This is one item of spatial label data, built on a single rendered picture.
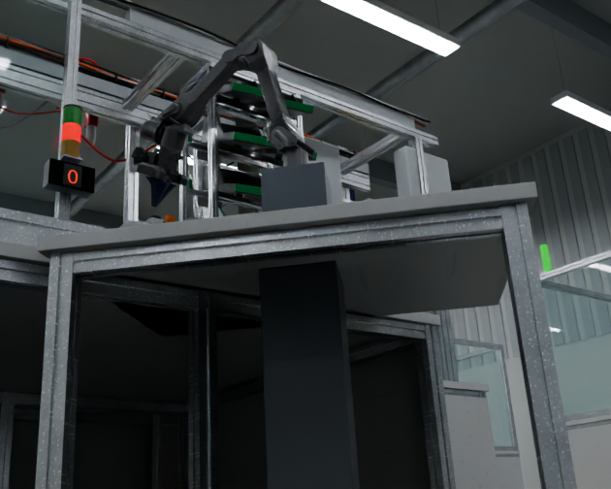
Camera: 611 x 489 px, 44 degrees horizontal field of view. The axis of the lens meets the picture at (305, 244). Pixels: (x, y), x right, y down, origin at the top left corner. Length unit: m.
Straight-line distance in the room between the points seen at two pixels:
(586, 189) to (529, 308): 10.24
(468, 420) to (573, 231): 8.32
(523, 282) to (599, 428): 4.32
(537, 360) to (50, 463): 0.83
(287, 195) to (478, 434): 1.96
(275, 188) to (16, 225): 0.53
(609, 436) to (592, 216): 6.19
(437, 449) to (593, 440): 3.62
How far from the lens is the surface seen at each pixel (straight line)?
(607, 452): 5.56
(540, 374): 1.27
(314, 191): 1.59
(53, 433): 1.38
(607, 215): 11.23
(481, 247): 1.54
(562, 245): 11.53
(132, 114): 3.37
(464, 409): 3.29
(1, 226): 1.60
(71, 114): 2.10
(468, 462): 3.26
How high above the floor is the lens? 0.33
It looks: 20 degrees up
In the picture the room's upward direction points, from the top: 4 degrees counter-clockwise
